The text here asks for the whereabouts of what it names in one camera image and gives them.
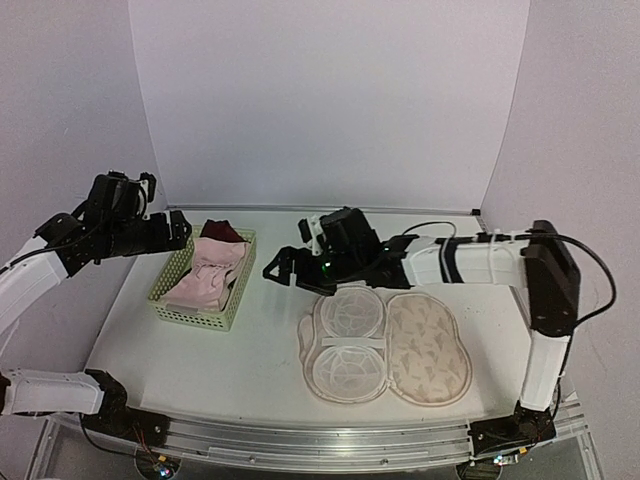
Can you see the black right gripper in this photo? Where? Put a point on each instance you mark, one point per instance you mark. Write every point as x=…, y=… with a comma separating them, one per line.
x=304, y=279

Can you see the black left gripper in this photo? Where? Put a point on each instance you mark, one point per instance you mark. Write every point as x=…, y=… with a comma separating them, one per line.
x=177, y=237

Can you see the dark red bra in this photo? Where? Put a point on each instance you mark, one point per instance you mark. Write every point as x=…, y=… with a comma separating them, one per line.
x=220, y=231

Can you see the light pink bra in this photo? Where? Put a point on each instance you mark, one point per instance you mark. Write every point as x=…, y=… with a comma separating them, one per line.
x=215, y=265

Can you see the green plastic basket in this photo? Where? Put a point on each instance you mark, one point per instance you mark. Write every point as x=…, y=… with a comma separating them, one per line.
x=178, y=264

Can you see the floral mesh laundry bag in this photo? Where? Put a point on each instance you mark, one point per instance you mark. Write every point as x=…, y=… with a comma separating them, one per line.
x=354, y=346

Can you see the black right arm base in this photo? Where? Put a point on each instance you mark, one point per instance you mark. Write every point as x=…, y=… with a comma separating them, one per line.
x=523, y=428

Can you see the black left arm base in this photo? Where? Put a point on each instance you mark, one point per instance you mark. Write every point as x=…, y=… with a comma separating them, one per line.
x=116, y=419

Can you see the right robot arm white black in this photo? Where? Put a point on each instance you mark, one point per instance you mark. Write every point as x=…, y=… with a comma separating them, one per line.
x=537, y=261

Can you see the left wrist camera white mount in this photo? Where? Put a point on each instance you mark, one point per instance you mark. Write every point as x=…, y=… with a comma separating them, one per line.
x=147, y=188

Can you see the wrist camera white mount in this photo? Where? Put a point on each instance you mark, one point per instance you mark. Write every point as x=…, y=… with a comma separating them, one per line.
x=147, y=188
x=313, y=235

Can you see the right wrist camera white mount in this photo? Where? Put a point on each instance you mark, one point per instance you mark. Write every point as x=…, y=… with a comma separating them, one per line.
x=313, y=235

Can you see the aluminium front rail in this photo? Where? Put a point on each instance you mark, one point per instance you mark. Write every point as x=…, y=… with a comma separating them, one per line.
x=273, y=422

